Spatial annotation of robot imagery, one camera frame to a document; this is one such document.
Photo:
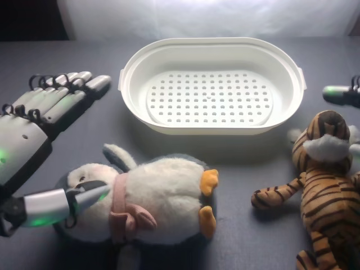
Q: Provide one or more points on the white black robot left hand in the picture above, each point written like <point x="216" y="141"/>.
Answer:
<point x="25" y="137"/>

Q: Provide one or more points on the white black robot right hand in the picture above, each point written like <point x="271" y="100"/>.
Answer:
<point x="337" y="94"/>

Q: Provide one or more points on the striped plush tiger toy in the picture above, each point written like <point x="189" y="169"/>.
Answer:
<point x="326" y="197"/>

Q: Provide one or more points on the plush penguin with pink scarf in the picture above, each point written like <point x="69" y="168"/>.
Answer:
<point x="166" y="191"/>

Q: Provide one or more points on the white perforated plastic oval tray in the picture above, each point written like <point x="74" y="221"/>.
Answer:
<point x="208" y="98"/>

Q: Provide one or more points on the white backdrop sheet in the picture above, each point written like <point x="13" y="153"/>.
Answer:
<point x="197" y="17"/>

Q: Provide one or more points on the grey table cloth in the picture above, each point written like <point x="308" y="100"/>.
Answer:
<point x="242" y="239"/>

